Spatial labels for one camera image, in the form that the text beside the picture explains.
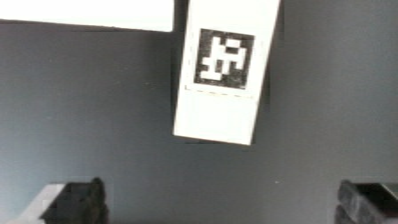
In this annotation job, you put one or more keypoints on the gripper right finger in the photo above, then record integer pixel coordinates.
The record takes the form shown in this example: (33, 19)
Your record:
(367, 203)

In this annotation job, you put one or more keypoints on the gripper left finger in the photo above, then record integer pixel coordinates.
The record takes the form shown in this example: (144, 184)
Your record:
(67, 204)

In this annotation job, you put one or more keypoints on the white table leg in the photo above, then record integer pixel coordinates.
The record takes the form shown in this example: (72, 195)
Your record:
(227, 40)

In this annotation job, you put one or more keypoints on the white marker plate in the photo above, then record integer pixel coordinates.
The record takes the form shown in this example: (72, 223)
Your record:
(129, 14)

